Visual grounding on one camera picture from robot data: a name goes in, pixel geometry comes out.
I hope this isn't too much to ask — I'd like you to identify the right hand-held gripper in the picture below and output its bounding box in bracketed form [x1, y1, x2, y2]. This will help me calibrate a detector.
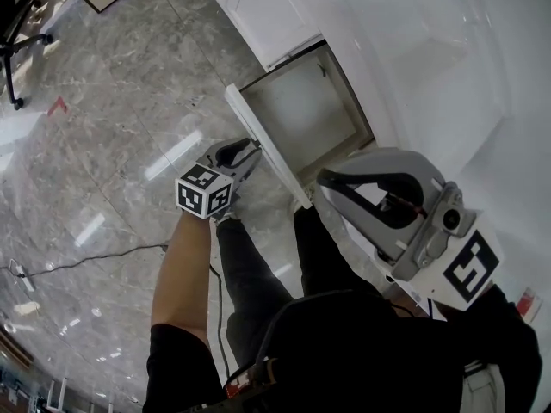
[317, 148, 505, 313]

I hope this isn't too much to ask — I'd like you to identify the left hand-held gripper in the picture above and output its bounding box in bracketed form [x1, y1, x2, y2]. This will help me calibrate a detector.
[175, 138, 263, 220]

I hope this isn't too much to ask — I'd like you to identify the person's left forearm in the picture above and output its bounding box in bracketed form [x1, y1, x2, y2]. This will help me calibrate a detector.
[150, 211, 216, 339]

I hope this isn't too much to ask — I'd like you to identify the person's left shoe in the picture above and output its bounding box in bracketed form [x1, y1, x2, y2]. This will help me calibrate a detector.
[214, 198, 240, 225]

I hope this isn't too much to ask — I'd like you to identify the person's right leg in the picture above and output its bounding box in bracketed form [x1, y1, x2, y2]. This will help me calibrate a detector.
[294, 206, 388, 300]

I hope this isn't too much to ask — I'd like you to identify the person's leg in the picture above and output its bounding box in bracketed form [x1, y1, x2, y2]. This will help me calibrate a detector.
[214, 215, 298, 369]
[294, 206, 388, 300]

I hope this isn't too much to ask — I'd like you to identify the person's left leg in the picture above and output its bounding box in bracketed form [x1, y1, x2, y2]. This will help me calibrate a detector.
[214, 215, 298, 369]

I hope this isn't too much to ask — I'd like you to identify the white vanity cabinet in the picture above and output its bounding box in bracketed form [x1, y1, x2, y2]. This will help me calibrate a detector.
[187, 0, 382, 184]

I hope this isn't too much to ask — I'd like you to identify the person's black shirt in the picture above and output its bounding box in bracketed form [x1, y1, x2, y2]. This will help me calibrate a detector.
[141, 284, 543, 413]

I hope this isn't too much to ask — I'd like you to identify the black chest pack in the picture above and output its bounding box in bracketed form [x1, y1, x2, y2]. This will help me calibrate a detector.
[223, 357, 281, 399]

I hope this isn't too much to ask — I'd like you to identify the white power strip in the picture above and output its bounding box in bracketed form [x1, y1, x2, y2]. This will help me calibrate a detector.
[8, 258, 35, 293]

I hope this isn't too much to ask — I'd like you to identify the black office chair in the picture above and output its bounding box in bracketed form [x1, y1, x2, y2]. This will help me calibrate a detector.
[0, 0, 55, 111]

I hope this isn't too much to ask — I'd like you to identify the black floor cable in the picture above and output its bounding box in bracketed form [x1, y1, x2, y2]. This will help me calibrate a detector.
[0, 242, 169, 277]

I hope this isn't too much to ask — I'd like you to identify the grey shoulder strap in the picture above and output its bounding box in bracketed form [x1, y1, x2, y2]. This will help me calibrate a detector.
[462, 359, 517, 413]

